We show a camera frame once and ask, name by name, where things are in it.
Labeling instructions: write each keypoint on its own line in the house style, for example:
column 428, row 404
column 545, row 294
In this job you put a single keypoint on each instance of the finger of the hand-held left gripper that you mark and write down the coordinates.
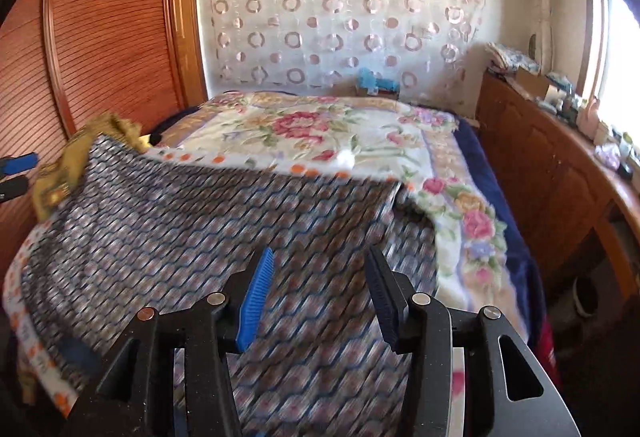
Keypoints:
column 12, row 188
column 20, row 163

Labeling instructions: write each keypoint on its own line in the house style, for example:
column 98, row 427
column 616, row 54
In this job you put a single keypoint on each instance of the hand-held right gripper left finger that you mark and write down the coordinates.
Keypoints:
column 255, row 297

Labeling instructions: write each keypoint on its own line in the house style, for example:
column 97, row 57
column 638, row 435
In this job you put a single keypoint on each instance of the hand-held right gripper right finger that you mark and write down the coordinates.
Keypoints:
column 387, row 307

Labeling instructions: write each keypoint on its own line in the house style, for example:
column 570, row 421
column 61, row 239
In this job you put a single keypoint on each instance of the navy circle-print garment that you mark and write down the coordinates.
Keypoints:
column 200, row 227

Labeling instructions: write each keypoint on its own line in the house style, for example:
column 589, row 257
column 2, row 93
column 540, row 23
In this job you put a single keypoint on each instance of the gold cloth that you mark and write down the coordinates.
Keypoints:
column 65, row 162

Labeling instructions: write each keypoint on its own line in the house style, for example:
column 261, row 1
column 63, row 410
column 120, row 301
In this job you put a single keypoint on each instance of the orange fruit print sheet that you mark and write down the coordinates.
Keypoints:
column 17, row 297

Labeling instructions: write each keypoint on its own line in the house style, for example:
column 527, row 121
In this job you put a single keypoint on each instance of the navy blue blanket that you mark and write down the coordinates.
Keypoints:
column 515, row 227

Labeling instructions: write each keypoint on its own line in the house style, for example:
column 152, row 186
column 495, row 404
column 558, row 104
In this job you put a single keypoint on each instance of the wooden slatted wardrobe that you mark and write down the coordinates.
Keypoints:
column 115, row 42

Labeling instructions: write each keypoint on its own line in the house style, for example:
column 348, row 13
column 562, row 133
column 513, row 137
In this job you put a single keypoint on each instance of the red cloth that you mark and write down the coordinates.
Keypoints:
column 546, row 342

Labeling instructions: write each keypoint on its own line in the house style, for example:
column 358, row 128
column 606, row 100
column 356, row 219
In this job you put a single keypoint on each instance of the white-rimmed dark bin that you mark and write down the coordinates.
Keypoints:
column 587, row 297

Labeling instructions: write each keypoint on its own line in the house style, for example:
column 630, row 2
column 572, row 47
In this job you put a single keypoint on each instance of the wooden low cabinet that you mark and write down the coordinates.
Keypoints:
column 545, row 167

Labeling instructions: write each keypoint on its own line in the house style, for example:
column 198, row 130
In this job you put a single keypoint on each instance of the blue box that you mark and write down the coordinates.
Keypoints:
column 372, row 82

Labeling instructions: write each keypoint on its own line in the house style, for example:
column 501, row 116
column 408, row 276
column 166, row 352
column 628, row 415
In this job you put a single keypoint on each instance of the cardboard box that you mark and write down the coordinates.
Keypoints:
column 530, row 82

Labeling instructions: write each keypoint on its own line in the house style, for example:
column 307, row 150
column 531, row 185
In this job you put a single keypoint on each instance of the crumpled white tissue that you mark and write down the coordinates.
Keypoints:
column 607, row 154

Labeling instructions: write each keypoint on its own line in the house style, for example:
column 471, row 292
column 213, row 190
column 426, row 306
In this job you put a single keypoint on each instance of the pink bottle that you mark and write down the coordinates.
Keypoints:
column 590, row 119

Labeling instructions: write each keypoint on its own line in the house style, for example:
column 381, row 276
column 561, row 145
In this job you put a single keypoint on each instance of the stack of folded cloths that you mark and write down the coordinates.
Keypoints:
column 510, row 59

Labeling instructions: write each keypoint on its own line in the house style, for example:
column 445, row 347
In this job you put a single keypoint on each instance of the sheer circle-pattern curtain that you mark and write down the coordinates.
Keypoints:
column 340, row 17

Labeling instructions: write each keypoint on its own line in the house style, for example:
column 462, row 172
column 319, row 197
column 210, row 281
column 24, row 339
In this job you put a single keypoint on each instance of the wooden framed window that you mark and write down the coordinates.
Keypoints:
column 622, row 67

